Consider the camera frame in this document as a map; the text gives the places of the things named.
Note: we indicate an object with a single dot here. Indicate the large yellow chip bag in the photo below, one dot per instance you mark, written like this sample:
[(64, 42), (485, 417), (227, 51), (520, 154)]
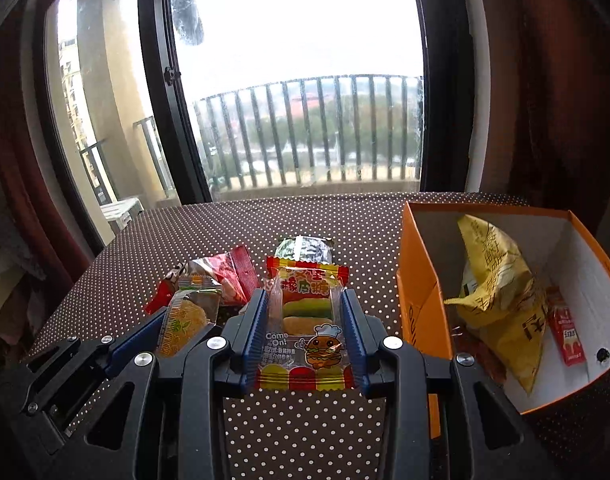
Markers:
[(495, 280)]

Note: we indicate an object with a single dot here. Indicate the green yellow pastry packet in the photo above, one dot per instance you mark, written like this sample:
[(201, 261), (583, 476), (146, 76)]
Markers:
[(185, 320)]

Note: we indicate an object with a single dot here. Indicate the pink white snack packet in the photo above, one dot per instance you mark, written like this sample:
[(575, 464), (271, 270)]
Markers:
[(225, 272)]

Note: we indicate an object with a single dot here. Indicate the black window frame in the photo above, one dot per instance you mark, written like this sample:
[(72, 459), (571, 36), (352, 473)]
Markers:
[(157, 110)]

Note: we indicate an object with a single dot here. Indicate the brown polka-dot tablecloth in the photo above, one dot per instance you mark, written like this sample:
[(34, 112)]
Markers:
[(335, 220)]

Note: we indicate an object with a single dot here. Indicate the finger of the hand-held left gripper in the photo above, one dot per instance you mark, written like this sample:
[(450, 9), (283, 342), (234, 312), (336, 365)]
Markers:
[(132, 340)]

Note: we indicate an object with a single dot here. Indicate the beige balcony column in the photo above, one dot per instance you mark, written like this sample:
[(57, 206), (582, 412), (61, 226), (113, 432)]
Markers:
[(115, 110)]

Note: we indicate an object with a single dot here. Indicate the burger gummy candy packet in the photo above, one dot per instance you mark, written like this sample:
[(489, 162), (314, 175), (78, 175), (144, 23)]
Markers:
[(305, 345)]

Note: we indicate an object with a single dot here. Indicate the black window latch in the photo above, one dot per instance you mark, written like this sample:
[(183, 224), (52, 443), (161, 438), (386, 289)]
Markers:
[(172, 76)]

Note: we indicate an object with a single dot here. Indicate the silver green snack packet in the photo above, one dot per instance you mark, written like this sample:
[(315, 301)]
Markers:
[(305, 247)]

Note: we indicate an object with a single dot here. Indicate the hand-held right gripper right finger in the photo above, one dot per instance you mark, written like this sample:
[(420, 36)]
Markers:
[(352, 325)]

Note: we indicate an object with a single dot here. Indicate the brown curtain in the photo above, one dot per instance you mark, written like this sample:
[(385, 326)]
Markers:
[(535, 85), (15, 160)]

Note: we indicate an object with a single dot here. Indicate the white plastic chair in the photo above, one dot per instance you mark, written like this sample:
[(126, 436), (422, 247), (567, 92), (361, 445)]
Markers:
[(122, 208)]

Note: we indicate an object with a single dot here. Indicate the orange cardboard box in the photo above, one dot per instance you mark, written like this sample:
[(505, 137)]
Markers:
[(425, 270)]

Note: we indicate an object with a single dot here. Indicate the hanging dark garment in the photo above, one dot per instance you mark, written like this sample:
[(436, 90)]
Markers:
[(187, 10)]

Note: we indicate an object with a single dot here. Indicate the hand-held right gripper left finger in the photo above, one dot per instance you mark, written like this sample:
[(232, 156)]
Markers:
[(257, 325)]

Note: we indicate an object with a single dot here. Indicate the dark balcony railing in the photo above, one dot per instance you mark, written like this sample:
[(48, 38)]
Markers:
[(305, 79)]

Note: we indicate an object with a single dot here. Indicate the small red sauce packet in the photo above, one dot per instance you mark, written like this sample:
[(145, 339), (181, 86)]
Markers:
[(567, 335)]

